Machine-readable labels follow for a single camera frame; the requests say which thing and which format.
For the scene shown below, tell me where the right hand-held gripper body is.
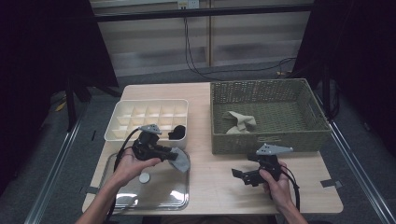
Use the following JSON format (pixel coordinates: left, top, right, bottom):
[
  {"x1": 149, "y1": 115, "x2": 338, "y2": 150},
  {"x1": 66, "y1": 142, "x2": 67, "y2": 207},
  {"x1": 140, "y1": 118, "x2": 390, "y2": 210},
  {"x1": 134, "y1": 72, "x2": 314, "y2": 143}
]
[{"x1": 244, "y1": 142, "x2": 294, "y2": 188}]

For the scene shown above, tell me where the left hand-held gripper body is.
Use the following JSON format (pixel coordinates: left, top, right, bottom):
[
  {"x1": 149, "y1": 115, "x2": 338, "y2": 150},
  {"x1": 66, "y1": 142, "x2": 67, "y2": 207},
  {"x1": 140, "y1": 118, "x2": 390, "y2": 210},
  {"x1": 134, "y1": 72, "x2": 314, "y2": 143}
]
[{"x1": 132, "y1": 123, "x2": 175, "y2": 162}]

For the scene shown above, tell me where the grey sock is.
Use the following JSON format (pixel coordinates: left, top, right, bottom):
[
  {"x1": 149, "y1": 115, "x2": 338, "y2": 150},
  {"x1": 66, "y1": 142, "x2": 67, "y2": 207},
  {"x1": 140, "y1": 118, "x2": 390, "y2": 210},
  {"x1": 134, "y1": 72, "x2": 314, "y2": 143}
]
[{"x1": 167, "y1": 147, "x2": 191, "y2": 174}]

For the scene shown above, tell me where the black sock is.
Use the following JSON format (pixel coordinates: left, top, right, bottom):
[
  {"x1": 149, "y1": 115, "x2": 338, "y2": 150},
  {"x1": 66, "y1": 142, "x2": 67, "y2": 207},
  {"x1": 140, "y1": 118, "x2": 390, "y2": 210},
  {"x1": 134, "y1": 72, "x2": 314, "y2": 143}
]
[{"x1": 167, "y1": 124, "x2": 187, "y2": 140}]

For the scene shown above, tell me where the clear plastic lid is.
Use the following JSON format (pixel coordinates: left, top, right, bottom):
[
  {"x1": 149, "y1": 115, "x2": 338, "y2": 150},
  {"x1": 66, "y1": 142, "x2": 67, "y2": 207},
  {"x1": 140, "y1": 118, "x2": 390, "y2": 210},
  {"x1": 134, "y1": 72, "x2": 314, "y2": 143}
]
[{"x1": 93, "y1": 151, "x2": 191, "y2": 211}]

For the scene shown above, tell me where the cream sock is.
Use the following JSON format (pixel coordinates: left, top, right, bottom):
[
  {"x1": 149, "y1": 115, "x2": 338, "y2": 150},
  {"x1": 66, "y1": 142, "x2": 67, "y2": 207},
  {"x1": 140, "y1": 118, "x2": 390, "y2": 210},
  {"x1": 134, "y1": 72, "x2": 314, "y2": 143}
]
[
  {"x1": 226, "y1": 125, "x2": 250, "y2": 135},
  {"x1": 222, "y1": 110, "x2": 258, "y2": 132}
]

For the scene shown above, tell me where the cream divided storage box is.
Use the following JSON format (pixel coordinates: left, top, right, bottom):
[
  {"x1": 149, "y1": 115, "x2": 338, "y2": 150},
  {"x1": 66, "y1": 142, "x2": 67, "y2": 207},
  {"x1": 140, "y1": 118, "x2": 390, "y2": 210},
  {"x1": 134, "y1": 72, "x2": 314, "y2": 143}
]
[{"x1": 104, "y1": 98, "x2": 190, "y2": 153}]

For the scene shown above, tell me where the green woven basket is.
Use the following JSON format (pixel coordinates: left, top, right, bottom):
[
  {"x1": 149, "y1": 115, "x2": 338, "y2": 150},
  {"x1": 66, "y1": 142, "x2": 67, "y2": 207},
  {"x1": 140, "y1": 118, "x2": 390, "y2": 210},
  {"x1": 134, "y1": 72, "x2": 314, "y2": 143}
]
[{"x1": 209, "y1": 77, "x2": 332, "y2": 156}]

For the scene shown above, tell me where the person's left hand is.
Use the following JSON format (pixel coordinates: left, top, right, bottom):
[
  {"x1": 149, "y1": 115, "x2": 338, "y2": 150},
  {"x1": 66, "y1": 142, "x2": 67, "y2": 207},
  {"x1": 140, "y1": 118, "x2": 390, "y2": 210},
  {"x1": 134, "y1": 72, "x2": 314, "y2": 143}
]
[{"x1": 112, "y1": 147, "x2": 163, "y2": 189}]

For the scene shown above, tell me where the person's right hand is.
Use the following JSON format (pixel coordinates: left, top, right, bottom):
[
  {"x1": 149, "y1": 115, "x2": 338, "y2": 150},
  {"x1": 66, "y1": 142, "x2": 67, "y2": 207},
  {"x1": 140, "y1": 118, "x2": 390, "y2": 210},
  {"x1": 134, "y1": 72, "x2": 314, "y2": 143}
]
[{"x1": 258, "y1": 161, "x2": 296, "y2": 215}]

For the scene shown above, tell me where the grey tape piece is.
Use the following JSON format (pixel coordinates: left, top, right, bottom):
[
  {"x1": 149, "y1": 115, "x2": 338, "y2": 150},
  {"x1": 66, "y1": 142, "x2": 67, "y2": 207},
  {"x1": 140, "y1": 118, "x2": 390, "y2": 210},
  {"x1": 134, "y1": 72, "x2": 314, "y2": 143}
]
[
  {"x1": 78, "y1": 186, "x2": 99, "y2": 195},
  {"x1": 320, "y1": 179, "x2": 344, "y2": 189}
]

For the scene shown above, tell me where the black metal stand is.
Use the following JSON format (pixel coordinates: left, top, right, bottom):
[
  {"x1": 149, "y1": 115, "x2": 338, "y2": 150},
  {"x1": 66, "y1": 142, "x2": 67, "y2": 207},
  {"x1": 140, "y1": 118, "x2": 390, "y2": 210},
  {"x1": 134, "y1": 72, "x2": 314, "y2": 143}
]
[
  {"x1": 64, "y1": 73, "x2": 94, "y2": 132},
  {"x1": 320, "y1": 62, "x2": 340, "y2": 120}
]

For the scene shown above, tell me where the black curtain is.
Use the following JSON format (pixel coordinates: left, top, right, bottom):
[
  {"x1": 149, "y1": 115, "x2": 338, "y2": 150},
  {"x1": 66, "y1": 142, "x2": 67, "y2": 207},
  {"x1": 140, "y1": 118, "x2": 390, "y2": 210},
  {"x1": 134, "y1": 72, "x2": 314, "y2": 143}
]
[
  {"x1": 292, "y1": 0, "x2": 396, "y2": 157},
  {"x1": 0, "y1": 0, "x2": 120, "y2": 188}
]

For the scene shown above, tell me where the black horizontal bar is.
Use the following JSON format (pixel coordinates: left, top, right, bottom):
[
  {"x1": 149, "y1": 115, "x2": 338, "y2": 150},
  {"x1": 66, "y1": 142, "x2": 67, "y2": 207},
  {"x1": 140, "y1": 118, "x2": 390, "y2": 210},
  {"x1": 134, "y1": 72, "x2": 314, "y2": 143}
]
[{"x1": 92, "y1": 3, "x2": 314, "y2": 22}]

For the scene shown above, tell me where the white power outlet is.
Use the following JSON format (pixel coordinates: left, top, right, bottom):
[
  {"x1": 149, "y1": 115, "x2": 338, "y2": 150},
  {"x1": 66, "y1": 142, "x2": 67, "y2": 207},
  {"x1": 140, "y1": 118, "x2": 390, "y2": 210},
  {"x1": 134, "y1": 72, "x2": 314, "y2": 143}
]
[{"x1": 177, "y1": 0, "x2": 200, "y2": 9}]

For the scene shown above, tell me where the left hand-held gripper black cable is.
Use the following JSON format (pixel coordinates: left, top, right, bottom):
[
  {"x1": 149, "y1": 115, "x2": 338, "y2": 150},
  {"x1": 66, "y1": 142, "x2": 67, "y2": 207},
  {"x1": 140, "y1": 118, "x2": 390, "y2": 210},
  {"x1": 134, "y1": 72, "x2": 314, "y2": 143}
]
[{"x1": 106, "y1": 128, "x2": 142, "y2": 222}]

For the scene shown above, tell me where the hand-held gripper black cable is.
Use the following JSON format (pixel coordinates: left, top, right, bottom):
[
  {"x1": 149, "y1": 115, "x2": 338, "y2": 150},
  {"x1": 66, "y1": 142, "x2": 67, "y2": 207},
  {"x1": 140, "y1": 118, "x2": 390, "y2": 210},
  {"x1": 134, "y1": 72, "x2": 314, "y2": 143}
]
[
  {"x1": 279, "y1": 165, "x2": 302, "y2": 213},
  {"x1": 106, "y1": 128, "x2": 142, "y2": 222}
]

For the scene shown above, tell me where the right hand-held gripper black cable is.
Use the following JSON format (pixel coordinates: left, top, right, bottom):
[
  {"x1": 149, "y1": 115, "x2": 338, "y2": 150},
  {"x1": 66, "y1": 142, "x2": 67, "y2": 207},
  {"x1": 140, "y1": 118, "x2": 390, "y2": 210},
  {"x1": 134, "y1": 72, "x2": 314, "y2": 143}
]
[{"x1": 279, "y1": 165, "x2": 302, "y2": 213}]

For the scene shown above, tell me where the black wall cable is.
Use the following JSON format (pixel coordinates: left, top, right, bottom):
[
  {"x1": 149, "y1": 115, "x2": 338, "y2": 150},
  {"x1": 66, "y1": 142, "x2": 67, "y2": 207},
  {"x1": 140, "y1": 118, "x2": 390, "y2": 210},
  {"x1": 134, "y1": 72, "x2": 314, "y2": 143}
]
[
  {"x1": 185, "y1": 17, "x2": 297, "y2": 76},
  {"x1": 183, "y1": 17, "x2": 225, "y2": 82}
]

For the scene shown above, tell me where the metal floor rail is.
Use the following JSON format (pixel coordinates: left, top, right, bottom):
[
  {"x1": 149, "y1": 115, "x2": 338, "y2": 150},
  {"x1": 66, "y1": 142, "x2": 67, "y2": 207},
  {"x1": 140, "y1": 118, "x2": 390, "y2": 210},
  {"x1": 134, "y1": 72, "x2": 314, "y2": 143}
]
[
  {"x1": 314, "y1": 90, "x2": 396, "y2": 224},
  {"x1": 23, "y1": 119, "x2": 82, "y2": 224}
]

